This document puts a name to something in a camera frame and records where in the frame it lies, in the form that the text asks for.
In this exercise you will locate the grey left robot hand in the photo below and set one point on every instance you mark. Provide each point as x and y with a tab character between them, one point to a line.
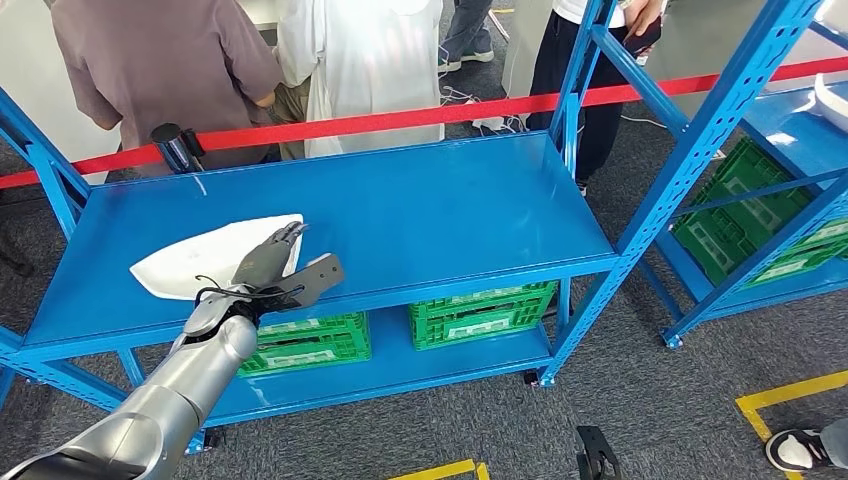
262	262

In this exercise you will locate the white plastic car part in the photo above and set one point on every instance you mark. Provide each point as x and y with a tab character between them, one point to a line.
833	106
192	258

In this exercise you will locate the dark phone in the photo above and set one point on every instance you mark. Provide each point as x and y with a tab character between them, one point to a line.
642	38

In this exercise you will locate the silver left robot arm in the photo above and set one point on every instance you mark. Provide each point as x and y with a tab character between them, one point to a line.
185	384

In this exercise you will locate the blue metal shelf rack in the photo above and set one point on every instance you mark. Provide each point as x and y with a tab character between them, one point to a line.
788	126
397	212

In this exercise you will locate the red barrier belt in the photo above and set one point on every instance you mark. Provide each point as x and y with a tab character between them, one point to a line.
397	119

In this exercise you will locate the white power strip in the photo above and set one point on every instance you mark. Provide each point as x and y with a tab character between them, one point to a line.
490	123

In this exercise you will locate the yellow floor tape square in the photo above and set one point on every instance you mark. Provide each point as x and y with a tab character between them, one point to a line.
782	394
437	470

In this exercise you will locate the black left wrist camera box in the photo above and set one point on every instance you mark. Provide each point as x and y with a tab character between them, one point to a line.
318	278

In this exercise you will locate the black chrome stanchion post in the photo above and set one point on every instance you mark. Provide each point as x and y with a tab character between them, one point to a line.
169	142

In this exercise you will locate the black bracket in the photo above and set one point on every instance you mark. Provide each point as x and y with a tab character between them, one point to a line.
593	454

